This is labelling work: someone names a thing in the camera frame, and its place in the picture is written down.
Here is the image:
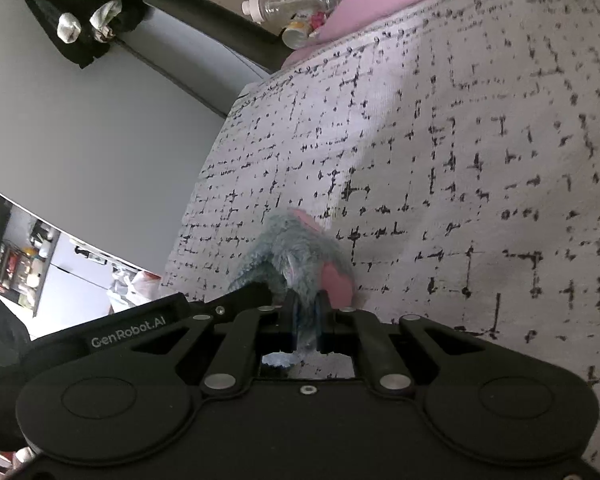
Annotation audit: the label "fluffy grey pink plush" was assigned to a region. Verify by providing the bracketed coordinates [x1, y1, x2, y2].
[230, 208, 355, 368]

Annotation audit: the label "grey patterned bed blanket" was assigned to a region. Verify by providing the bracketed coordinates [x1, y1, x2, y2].
[161, 0, 600, 470]

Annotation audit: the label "dark folded board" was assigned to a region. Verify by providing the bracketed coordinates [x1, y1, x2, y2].
[144, 0, 292, 73]

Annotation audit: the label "paper cup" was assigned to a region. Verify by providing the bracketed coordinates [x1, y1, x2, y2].
[282, 20, 313, 50]

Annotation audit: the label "clear plastic bottle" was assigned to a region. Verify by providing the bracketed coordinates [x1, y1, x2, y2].
[242, 0, 341, 26]

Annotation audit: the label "black white hanging clothes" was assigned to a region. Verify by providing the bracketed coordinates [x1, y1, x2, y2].
[24, 0, 148, 68]

